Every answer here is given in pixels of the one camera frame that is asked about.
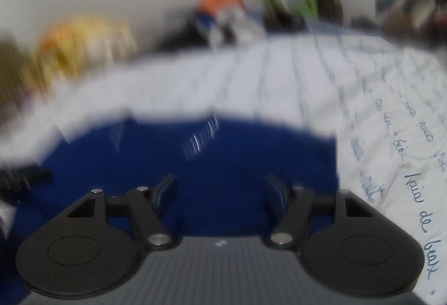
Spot dark brown object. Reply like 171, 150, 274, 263
312, 0, 346, 25

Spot white script-printed bedspread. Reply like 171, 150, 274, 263
0, 23, 447, 305

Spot yellow cloth pile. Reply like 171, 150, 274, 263
35, 15, 137, 84

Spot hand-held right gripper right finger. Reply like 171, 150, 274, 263
263, 174, 376, 251

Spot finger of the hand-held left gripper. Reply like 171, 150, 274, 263
0, 165, 54, 197

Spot olive striped cushion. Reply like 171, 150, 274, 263
0, 32, 44, 126

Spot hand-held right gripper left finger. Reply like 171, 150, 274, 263
66, 174, 179, 251

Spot dark clothes pile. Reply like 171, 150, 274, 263
156, 8, 268, 51

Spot blue small garment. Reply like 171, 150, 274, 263
0, 113, 341, 305

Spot grey and tan object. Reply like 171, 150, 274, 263
374, 0, 447, 45

